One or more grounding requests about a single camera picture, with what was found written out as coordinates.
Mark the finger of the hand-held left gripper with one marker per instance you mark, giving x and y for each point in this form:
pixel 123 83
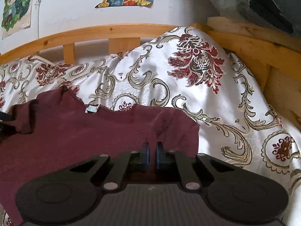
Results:
pixel 6 129
pixel 5 116

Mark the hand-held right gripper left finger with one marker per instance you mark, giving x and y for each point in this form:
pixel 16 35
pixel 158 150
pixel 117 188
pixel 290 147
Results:
pixel 145 155

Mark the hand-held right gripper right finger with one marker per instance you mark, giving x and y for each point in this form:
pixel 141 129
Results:
pixel 159 155

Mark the maroon long-sleeve shirt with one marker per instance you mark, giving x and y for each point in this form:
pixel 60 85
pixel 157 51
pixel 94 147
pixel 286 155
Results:
pixel 70 141

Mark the white floral satin blanket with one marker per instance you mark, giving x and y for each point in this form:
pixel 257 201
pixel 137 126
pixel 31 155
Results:
pixel 223 94

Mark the white wall pipe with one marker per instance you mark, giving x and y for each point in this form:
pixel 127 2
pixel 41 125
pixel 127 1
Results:
pixel 40 16

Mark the blonde character wall poster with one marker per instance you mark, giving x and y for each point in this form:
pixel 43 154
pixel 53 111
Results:
pixel 17 7

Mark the wooden bed frame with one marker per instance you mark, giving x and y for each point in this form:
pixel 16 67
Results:
pixel 247 42

